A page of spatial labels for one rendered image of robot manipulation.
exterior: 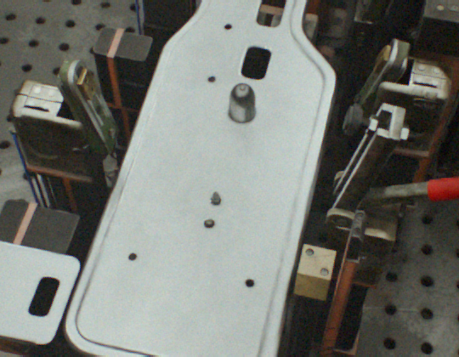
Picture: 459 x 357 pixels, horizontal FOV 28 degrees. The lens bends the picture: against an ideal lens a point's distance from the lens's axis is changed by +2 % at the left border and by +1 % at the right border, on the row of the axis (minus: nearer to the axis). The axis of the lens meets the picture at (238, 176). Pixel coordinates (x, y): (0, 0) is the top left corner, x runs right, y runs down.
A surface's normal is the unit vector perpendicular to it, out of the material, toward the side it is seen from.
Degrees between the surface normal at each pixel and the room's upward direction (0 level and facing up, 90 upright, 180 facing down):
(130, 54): 0
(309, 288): 90
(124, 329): 0
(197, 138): 0
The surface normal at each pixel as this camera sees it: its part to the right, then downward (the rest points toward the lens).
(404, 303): 0.02, -0.51
